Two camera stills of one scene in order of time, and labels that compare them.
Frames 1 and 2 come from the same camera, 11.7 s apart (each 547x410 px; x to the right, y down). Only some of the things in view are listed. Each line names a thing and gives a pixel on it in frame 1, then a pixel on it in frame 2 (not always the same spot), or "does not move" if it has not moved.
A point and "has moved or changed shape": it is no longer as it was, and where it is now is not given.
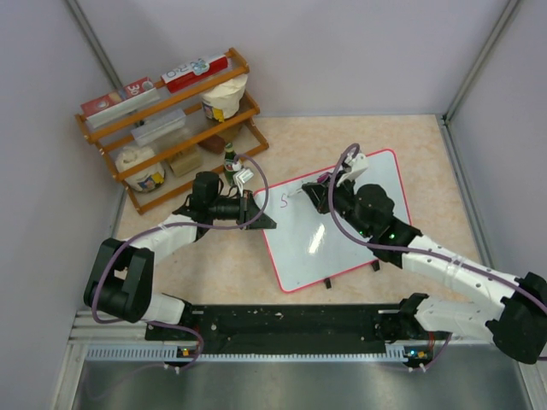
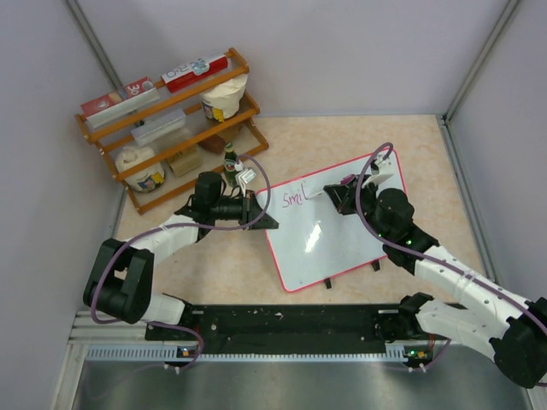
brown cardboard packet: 186,163 does not move
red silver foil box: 112,106 does not move
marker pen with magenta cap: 320,179 has moved or changed shape
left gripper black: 253,208 does not move
